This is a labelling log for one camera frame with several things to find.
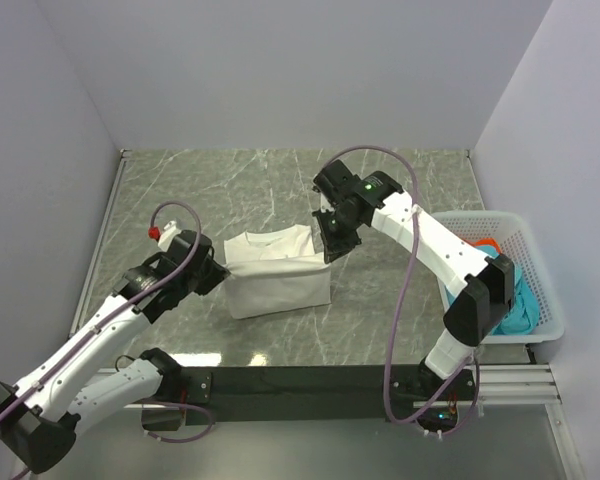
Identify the white red-print t-shirt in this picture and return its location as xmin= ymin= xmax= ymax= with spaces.
xmin=224 ymin=224 xmax=331 ymax=319

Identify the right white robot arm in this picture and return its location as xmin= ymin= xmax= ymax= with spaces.
xmin=313 ymin=160 xmax=515 ymax=399

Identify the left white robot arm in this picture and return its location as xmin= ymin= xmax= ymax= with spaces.
xmin=0 ymin=230 xmax=229 ymax=474

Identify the orange t-shirt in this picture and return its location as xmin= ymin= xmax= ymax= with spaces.
xmin=473 ymin=237 xmax=501 ymax=252

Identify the white plastic laundry basket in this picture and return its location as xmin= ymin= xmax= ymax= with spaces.
xmin=433 ymin=210 xmax=564 ymax=344

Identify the blue t-shirt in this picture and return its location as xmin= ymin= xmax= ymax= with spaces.
xmin=445 ymin=244 xmax=540 ymax=336

